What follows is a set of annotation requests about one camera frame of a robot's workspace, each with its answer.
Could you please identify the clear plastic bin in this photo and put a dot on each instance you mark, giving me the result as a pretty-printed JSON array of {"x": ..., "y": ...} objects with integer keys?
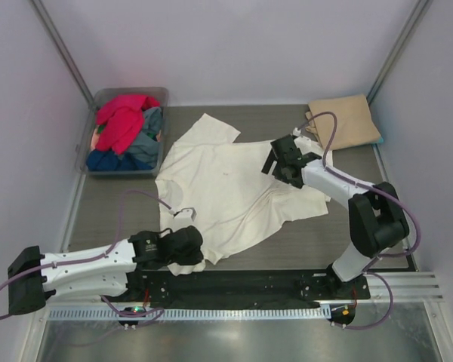
[{"x": 100, "y": 99}]

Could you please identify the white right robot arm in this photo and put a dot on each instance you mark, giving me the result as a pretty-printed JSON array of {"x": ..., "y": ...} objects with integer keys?
[{"x": 377, "y": 221}]

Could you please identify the right aluminium frame post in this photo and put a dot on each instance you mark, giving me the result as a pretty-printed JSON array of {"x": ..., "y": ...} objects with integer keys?
[{"x": 421, "y": 7}]

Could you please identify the slotted cable duct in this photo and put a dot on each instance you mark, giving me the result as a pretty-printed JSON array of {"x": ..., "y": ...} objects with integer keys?
[{"x": 100, "y": 313}]

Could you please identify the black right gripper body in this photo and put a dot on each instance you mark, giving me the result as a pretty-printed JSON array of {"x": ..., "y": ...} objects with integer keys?
[{"x": 283, "y": 162}]

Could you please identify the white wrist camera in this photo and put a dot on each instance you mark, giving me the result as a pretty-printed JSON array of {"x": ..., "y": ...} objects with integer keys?
[
  {"x": 304, "y": 142},
  {"x": 187, "y": 213}
]

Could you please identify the dark blue t shirt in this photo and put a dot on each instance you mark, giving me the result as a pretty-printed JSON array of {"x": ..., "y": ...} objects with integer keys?
[{"x": 109, "y": 161}]

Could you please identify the red t shirt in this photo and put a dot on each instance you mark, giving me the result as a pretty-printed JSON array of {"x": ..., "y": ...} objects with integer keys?
[{"x": 123, "y": 117}]

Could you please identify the peach pink garment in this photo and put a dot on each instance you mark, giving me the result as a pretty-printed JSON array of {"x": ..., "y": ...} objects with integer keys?
[{"x": 94, "y": 139}]

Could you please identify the left aluminium frame post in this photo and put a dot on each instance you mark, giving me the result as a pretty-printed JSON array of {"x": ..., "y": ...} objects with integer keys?
[{"x": 53, "y": 33}]

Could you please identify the right round black base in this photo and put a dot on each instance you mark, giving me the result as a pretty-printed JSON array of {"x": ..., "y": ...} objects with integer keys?
[{"x": 342, "y": 314}]

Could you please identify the white t shirt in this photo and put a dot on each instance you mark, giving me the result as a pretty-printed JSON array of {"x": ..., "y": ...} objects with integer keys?
[{"x": 237, "y": 206}]

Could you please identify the left round black base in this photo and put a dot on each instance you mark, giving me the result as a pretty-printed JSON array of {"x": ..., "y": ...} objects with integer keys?
[{"x": 129, "y": 315}]

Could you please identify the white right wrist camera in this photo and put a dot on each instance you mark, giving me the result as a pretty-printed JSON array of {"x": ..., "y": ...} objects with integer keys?
[{"x": 304, "y": 142}]

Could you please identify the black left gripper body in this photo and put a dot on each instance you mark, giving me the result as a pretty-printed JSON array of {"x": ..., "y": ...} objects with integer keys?
[{"x": 191, "y": 246}]

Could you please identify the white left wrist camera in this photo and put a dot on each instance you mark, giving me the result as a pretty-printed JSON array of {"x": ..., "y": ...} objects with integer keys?
[{"x": 187, "y": 213}]

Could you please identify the aluminium frame post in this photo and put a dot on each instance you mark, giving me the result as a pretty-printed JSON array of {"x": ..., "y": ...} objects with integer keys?
[
  {"x": 53, "y": 33},
  {"x": 421, "y": 7}
]

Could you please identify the grey blue t shirt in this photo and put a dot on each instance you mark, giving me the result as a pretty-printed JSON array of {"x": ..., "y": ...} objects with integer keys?
[{"x": 145, "y": 147}]

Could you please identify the folded beige t shirt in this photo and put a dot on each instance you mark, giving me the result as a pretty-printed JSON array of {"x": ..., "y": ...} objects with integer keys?
[{"x": 354, "y": 123}]

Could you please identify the round black base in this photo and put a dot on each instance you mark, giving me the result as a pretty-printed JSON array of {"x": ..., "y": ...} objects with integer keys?
[
  {"x": 129, "y": 315},
  {"x": 342, "y": 314}
]

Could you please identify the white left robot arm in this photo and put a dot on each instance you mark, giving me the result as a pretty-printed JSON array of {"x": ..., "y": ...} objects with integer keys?
[{"x": 115, "y": 271}]

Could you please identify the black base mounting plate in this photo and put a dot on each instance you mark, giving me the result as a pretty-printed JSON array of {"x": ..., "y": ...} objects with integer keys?
[{"x": 243, "y": 290}]

